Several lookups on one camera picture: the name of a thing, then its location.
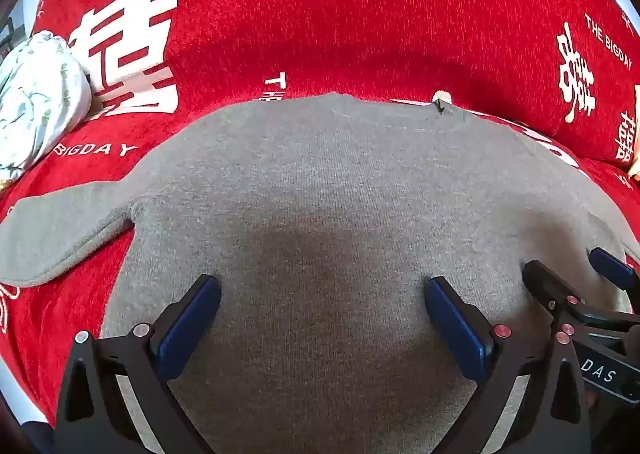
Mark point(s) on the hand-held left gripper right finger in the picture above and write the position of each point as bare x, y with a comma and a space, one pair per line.
457, 329

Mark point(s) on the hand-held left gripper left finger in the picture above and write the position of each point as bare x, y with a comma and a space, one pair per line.
187, 329

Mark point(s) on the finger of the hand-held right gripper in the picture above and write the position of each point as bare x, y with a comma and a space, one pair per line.
615, 266
547, 284

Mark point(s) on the grey knit sweater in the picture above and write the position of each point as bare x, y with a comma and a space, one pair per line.
320, 184

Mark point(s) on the white floral cloth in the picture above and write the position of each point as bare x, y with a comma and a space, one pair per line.
35, 83

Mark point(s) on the red printed sofa cover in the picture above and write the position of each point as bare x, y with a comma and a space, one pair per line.
320, 8

